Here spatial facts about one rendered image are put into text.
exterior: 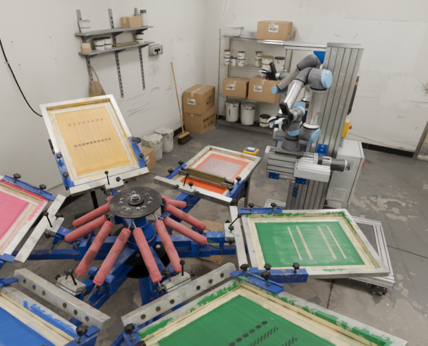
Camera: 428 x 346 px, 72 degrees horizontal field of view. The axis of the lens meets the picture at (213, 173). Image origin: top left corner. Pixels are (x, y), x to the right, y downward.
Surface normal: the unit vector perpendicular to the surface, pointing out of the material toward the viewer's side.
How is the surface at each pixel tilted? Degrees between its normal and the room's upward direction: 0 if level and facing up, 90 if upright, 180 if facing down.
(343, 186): 90
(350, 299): 0
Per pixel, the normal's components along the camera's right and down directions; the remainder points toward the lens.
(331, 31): -0.45, 0.45
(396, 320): 0.02, -0.86
